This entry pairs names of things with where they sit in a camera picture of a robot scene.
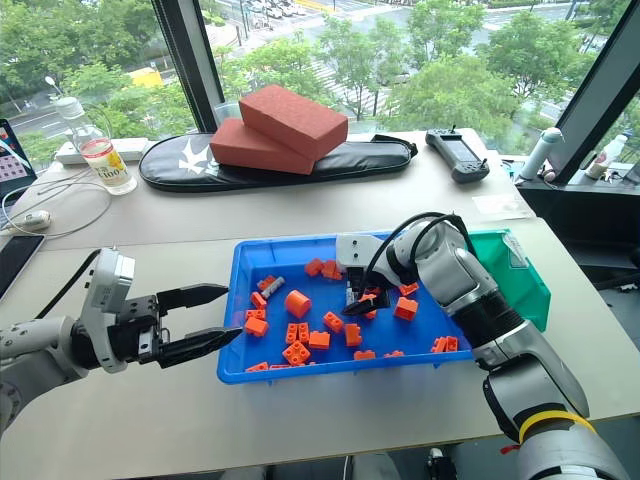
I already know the white tall bottle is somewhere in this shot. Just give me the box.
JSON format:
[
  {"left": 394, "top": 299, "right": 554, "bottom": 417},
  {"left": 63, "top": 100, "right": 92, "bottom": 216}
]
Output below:
[{"left": 518, "top": 126, "right": 565, "bottom": 182}]

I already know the red foam block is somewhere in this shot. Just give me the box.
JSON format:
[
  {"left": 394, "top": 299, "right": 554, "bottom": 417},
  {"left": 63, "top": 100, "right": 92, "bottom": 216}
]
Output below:
[
  {"left": 208, "top": 117, "right": 318, "bottom": 177},
  {"left": 237, "top": 83, "right": 350, "bottom": 162}
]

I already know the open laptop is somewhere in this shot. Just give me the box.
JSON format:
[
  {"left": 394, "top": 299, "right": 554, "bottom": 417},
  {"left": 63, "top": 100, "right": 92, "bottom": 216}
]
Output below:
[{"left": 0, "top": 118, "right": 39, "bottom": 211}]

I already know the white thin cable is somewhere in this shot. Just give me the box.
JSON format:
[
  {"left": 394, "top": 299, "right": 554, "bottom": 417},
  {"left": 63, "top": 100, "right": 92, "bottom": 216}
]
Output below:
[{"left": 0, "top": 167, "right": 114, "bottom": 239}]

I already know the orange rounded toy block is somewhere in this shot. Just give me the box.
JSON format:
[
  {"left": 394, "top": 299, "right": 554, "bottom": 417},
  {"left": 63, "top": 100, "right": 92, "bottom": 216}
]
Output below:
[{"left": 284, "top": 288, "right": 313, "bottom": 320}]

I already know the grey metal bolt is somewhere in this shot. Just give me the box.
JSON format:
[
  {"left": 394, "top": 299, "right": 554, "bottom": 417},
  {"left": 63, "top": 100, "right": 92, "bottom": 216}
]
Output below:
[{"left": 258, "top": 275, "right": 287, "bottom": 300}]

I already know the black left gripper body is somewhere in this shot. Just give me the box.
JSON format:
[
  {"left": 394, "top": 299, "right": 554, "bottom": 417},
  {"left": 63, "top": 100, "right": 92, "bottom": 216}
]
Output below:
[{"left": 106, "top": 294, "right": 167, "bottom": 365}]

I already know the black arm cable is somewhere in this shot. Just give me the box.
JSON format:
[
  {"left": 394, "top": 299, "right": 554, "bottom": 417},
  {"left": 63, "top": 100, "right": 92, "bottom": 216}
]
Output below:
[
  {"left": 366, "top": 211, "right": 479, "bottom": 281},
  {"left": 33, "top": 248, "right": 103, "bottom": 321}
]

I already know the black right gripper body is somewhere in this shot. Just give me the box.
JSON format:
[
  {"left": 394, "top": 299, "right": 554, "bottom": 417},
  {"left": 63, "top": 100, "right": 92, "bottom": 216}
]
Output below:
[{"left": 344, "top": 267, "right": 396, "bottom": 309}]

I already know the white computer mouse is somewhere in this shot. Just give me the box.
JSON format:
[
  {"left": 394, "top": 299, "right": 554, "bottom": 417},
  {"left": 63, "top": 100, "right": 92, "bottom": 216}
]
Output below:
[{"left": 10, "top": 209, "right": 53, "bottom": 232}]

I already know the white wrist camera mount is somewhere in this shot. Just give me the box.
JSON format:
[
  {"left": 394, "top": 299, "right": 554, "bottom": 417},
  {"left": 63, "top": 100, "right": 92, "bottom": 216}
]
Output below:
[
  {"left": 335, "top": 233, "right": 397, "bottom": 274},
  {"left": 78, "top": 247, "right": 137, "bottom": 375}
]

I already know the clear plastic sheet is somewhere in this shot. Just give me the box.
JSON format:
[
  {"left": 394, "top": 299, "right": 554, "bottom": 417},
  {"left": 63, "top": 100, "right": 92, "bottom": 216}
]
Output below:
[{"left": 471, "top": 194, "right": 537, "bottom": 222}]

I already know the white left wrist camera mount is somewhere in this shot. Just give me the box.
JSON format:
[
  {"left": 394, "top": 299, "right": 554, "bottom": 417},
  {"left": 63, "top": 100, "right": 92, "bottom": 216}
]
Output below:
[{"left": 78, "top": 247, "right": 137, "bottom": 375}]

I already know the blue plastic bin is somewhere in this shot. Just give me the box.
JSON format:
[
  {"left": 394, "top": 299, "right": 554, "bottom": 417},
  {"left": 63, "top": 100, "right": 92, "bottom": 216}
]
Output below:
[{"left": 215, "top": 230, "right": 477, "bottom": 386}]

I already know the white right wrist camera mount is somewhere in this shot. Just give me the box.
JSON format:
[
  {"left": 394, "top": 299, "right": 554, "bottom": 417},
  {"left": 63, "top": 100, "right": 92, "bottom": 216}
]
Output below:
[{"left": 335, "top": 233, "right": 397, "bottom": 274}]

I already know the black handheld remote controller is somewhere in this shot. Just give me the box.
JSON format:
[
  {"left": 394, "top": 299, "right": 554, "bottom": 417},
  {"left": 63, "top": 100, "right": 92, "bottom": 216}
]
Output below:
[{"left": 424, "top": 124, "right": 492, "bottom": 184}]

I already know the black long zipper bag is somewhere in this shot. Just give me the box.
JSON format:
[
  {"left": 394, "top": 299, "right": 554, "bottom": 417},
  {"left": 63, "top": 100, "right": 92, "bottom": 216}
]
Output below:
[{"left": 137, "top": 133, "right": 419, "bottom": 194}]

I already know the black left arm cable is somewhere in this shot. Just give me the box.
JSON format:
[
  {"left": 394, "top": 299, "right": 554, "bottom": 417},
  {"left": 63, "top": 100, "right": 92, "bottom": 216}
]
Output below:
[{"left": 33, "top": 248, "right": 103, "bottom": 321}]

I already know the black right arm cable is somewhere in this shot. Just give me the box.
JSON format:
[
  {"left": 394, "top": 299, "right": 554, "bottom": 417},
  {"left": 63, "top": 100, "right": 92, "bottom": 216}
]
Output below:
[{"left": 366, "top": 211, "right": 479, "bottom": 281}]

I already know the white power strip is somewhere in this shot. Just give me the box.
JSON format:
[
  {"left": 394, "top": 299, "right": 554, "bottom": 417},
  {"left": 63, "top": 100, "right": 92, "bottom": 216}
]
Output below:
[{"left": 54, "top": 137, "right": 150, "bottom": 166}]

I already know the black tablet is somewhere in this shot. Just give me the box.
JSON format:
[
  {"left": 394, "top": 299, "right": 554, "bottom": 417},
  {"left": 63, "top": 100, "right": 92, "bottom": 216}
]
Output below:
[{"left": 0, "top": 233, "right": 47, "bottom": 302}]

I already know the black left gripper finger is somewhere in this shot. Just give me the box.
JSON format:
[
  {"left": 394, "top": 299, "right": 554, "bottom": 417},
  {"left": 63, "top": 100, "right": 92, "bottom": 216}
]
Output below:
[
  {"left": 158, "top": 326, "right": 245, "bottom": 370},
  {"left": 156, "top": 283, "right": 230, "bottom": 317}
]

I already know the clear plastic drink bottle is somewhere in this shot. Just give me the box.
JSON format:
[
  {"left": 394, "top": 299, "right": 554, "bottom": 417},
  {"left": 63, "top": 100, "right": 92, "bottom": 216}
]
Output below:
[{"left": 54, "top": 95, "right": 139, "bottom": 197}]

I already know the small white labelled bottle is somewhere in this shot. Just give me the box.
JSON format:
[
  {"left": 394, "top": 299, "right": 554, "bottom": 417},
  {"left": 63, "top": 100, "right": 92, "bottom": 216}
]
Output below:
[{"left": 584, "top": 133, "right": 629, "bottom": 181}]

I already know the green plastic bin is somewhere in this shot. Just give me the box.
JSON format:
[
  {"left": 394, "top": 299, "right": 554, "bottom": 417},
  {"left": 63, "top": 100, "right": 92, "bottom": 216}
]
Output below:
[{"left": 466, "top": 228, "right": 553, "bottom": 333}]

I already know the dark window frame post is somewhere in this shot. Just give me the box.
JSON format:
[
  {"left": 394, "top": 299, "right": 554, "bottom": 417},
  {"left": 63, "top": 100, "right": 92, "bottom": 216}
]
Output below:
[
  {"left": 551, "top": 0, "right": 640, "bottom": 187},
  {"left": 150, "top": 0, "right": 232, "bottom": 134}
]

